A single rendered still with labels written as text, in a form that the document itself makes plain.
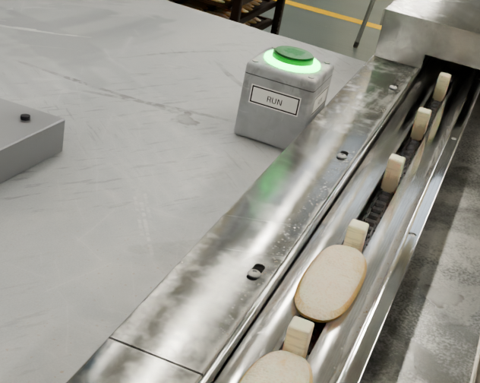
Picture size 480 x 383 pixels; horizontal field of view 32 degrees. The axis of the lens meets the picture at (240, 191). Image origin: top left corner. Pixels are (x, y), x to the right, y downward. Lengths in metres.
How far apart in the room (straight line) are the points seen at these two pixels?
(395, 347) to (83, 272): 0.22
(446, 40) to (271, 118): 0.28
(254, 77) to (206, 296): 0.34
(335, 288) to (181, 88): 0.43
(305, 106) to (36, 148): 0.25
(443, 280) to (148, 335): 0.28
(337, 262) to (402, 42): 0.49
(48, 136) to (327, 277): 0.28
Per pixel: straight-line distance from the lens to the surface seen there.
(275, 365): 0.47
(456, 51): 1.01
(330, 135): 0.77
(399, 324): 0.61
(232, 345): 0.48
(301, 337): 0.49
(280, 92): 0.80
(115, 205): 0.67
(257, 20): 3.45
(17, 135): 0.70
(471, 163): 0.91
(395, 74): 0.98
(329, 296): 0.54
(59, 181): 0.70
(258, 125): 0.82
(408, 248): 0.61
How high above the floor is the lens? 1.15
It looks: 27 degrees down
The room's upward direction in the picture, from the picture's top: 11 degrees clockwise
